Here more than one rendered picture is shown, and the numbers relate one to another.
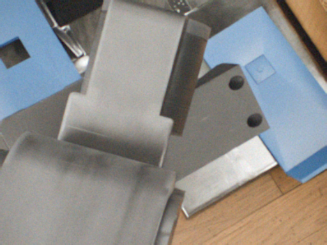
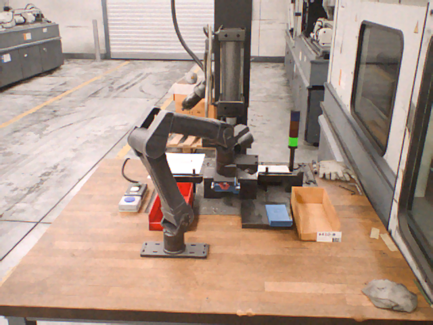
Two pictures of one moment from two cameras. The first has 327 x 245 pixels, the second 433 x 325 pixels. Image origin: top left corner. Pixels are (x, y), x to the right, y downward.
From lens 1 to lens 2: 1.10 m
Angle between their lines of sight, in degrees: 57
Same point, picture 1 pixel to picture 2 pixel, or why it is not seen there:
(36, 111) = not seen: hidden behind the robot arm
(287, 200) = (267, 233)
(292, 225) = (265, 237)
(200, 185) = (248, 220)
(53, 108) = not seen: hidden behind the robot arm
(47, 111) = not seen: hidden behind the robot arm
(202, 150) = (244, 162)
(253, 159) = (264, 221)
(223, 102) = (252, 158)
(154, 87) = (239, 131)
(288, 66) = (283, 212)
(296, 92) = (282, 216)
